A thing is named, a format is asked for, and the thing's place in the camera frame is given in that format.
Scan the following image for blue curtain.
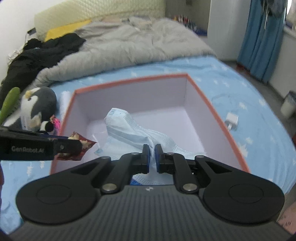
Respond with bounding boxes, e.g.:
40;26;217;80
237;1;287;84

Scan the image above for orange cardboard box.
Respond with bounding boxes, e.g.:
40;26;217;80
60;74;249;172

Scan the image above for bottles on shelf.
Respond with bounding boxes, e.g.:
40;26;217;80
173;15;207;36

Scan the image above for person's left hand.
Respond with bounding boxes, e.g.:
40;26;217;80
0;165;4;197

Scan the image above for grey penguin plush toy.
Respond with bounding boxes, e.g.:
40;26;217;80
3;87;57;134

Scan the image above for cream quilted headboard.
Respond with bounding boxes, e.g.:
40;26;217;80
34;0;166;41

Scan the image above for light blue face mask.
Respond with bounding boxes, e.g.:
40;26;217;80
95;108;206;186

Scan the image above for black clothing pile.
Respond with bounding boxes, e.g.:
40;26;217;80
1;33;85;104

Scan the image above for white waste bin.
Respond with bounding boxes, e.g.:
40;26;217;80
280;91;296;118

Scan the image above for blue star bedsheet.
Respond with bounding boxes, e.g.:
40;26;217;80
0;55;295;235

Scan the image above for green plush back scratcher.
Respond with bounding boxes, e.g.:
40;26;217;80
0;87;21;125

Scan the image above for blue tissue pack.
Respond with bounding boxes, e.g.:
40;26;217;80
130;179;141;186

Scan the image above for grey duvet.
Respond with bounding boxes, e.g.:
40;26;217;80
31;17;215;87

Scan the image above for wall power socket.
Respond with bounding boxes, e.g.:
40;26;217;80
27;28;36;35

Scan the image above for white power adapter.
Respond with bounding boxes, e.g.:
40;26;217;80
225;113;238;131

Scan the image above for pink feather bird toy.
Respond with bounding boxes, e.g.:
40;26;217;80
50;115;61;135

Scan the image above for grey white wardrobe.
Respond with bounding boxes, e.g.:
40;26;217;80
166;0;251;61

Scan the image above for yellow pillow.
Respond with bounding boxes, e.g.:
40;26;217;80
44;19;92;42

